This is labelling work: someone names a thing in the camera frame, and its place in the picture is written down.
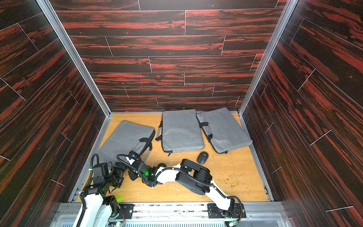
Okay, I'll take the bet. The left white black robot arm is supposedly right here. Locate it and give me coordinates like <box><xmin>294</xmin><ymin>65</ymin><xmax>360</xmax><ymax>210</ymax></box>
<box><xmin>74</xmin><ymin>163</ymin><xmax>125</xmax><ymax>227</ymax></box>

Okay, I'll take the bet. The grey laptop bag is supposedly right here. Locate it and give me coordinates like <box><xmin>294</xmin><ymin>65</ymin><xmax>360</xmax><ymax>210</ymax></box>
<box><xmin>156</xmin><ymin>109</ymin><xmax>204</xmax><ymax>154</ymax></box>
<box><xmin>197</xmin><ymin>107</ymin><xmax>253</xmax><ymax>154</ymax></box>
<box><xmin>98</xmin><ymin>120</ymin><xmax>155</xmax><ymax>164</ymax></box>

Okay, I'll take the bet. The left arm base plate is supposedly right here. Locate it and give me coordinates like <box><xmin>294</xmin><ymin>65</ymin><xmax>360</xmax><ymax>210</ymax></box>
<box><xmin>109</xmin><ymin>203</ymin><xmax>134</xmax><ymax>221</ymax></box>

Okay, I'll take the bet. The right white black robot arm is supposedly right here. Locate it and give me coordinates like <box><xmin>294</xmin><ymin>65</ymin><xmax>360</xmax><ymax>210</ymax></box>
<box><xmin>126</xmin><ymin>157</ymin><xmax>245</xmax><ymax>218</ymax></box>

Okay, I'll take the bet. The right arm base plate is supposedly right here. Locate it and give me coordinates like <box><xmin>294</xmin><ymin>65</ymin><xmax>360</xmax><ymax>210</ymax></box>
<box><xmin>208</xmin><ymin>203</ymin><xmax>246</xmax><ymax>219</ymax></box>

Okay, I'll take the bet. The aluminium front rail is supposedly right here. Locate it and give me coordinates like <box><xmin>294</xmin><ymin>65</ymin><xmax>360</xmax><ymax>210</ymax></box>
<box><xmin>49</xmin><ymin>202</ymin><xmax>293</xmax><ymax>227</ymax></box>

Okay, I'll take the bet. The black computer mouse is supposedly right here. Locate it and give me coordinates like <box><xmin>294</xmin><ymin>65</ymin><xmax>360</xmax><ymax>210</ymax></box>
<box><xmin>197</xmin><ymin>151</ymin><xmax>209</xmax><ymax>165</ymax></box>
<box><xmin>157</xmin><ymin>163</ymin><xmax>166</xmax><ymax>168</ymax></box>

